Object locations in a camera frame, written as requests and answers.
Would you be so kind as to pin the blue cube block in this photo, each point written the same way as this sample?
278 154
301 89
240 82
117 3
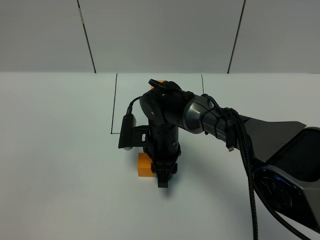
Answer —
172 177

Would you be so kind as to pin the template orange cube block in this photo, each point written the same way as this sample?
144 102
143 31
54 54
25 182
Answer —
155 84

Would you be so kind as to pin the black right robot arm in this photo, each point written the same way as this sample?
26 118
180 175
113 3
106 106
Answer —
284 156

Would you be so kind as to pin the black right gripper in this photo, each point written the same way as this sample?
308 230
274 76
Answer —
165 140

